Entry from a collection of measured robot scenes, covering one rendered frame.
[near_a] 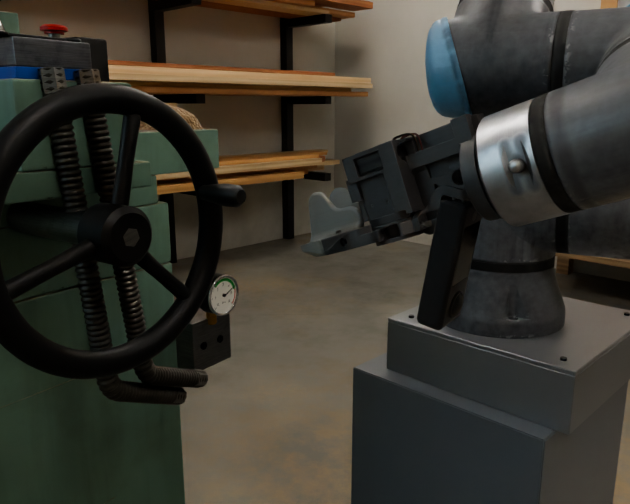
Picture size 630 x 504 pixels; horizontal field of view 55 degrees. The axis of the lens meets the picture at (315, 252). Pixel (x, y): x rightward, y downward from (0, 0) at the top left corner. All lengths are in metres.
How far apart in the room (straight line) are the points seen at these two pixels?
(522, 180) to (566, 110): 0.05
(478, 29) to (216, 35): 3.52
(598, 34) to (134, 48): 3.31
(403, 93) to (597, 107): 3.92
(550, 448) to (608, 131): 0.48
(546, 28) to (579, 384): 0.43
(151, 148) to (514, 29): 0.52
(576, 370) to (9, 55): 0.70
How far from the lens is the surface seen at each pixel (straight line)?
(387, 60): 4.44
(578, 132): 0.44
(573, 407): 0.81
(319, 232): 0.58
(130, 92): 0.63
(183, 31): 3.90
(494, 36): 0.57
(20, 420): 0.84
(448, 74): 0.57
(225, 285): 0.92
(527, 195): 0.46
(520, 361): 0.81
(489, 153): 0.46
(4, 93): 0.68
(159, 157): 0.89
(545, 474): 0.84
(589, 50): 0.55
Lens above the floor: 0.93
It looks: 13 degrees down
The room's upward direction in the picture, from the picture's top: straight up
